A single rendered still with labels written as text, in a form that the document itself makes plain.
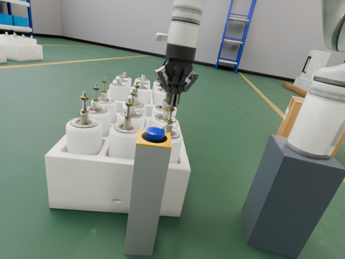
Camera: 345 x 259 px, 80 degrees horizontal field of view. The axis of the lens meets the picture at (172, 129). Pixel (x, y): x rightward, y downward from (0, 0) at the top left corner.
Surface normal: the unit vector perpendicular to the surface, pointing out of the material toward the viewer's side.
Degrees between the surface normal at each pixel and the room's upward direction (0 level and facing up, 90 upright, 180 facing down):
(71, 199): 90
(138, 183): 90
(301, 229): 90
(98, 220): 0
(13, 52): 90
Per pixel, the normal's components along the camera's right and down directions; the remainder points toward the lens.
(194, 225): 0.16, -0.91
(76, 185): 0.07, 0.40
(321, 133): -0.29, 0.33
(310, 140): -0.53, 0.25
